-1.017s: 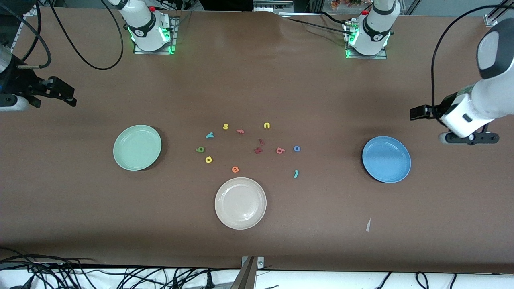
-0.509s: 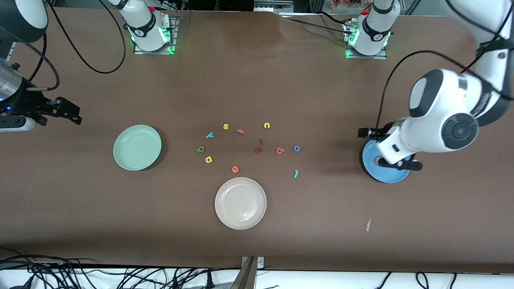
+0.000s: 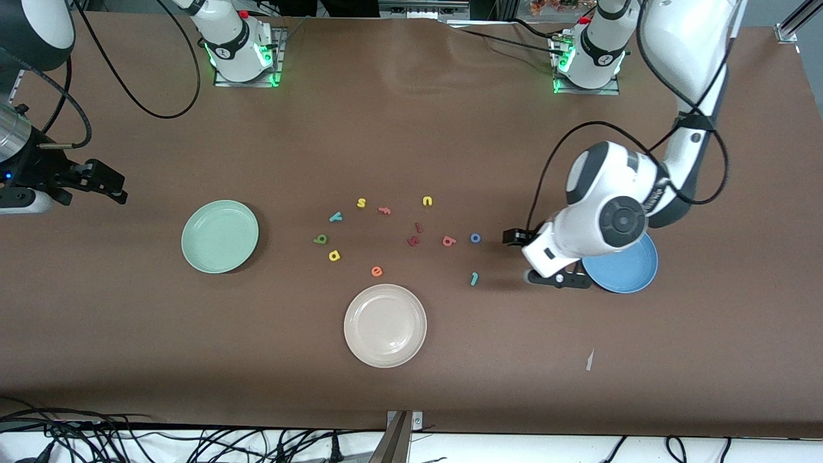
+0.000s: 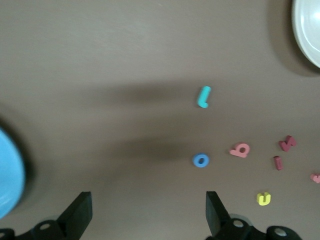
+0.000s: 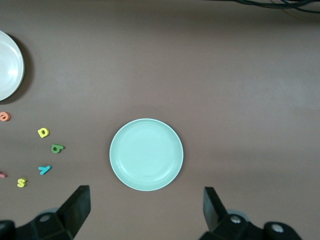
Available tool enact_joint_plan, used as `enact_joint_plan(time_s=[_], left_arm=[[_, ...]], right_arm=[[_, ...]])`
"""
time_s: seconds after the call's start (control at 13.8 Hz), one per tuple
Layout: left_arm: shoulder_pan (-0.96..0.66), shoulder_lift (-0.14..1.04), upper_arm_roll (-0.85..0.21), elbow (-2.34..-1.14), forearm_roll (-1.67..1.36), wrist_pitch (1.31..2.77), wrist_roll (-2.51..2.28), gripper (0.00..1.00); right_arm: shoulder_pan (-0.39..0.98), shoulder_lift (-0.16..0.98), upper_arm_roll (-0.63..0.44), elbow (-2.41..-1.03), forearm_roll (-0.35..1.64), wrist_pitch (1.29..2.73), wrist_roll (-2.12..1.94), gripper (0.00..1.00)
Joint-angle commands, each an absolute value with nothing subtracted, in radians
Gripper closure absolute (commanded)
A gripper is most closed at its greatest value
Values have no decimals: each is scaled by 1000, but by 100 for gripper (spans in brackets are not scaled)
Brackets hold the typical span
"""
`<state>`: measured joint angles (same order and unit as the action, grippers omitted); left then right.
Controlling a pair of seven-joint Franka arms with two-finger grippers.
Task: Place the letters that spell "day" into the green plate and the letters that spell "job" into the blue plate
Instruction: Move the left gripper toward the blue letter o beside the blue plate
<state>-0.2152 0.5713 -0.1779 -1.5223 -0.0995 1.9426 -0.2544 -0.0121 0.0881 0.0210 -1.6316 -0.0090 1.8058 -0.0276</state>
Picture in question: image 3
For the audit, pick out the dark red foam letter r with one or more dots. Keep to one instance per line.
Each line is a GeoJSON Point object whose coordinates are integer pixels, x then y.
{"type": "Point", "coordinates": [413, 242]}

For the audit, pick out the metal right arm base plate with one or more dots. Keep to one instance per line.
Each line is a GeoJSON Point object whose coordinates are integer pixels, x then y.
{"type": "Point", "coordinates": [244, 84]}

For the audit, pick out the aluminium frame profile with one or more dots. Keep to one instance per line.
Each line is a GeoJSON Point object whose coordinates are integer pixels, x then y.
{"type": "Point", "coordinates": [787, 31]}

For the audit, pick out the blue plate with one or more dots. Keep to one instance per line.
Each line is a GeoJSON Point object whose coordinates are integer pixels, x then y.
{"type": "Point", "coordinates": [627, 273]}

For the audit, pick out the orange flower decoration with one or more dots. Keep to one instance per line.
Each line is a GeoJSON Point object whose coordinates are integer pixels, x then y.
{"type": "Point", "coordinates": [553, 5]}

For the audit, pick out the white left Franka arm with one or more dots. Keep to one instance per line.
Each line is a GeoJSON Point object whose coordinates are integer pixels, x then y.
{"type": "Point", "coordinates": [604, 193]}

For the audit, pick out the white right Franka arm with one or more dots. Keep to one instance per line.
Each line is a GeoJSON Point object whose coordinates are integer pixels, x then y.
{"type": "Point", "coordinates": [235, 51]}

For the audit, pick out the pink foam letter b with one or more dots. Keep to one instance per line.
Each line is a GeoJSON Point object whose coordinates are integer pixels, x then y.
{"type": "Point", "coordinates": [449, 241]}

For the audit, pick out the beige plate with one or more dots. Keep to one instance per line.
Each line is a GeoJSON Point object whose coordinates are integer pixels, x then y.
{"type": "Point", "coordinates": [385, 326]}

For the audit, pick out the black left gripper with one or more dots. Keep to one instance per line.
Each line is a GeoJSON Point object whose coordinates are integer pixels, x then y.
{"type": "Point", "coordinates": [515, 237]}

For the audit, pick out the green plate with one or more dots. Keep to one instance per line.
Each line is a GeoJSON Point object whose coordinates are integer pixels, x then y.
{"type": "Point", "coordinates": [220, 236]}

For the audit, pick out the brown table cover sheet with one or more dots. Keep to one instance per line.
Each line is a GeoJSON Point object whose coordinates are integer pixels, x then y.
{"type": "Point", "coordinates": [128, 360]}

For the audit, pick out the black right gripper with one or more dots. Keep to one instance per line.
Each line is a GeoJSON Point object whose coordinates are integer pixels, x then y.
{"type": "Point", "coordinates": [40, 171]}

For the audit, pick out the metal corner bracket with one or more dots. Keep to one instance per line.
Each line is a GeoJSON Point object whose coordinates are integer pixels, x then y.
{"type": "Point", "coordinates": [417, 421]}

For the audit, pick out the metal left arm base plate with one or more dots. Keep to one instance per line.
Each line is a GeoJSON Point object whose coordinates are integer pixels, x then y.
{"type": "Point", "coordinates": [588, 92]}

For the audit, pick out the grey tape scrap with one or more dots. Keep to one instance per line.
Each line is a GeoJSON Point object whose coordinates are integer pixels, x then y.
{"type": "Point", "coordinates": [589, 360]}

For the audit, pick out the green foam letter g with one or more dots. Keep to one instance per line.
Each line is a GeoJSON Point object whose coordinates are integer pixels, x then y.
{"type": "Point", "coordinates": [320, 240]}

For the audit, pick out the grey metal equipment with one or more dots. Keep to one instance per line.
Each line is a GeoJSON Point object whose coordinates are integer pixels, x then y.
{"type": "Point", "coordinates": [411, 9]}

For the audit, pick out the aluminium profile bar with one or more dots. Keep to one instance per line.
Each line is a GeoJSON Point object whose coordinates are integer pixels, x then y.
{"type": "Point", "coordinates": [389, 447]}

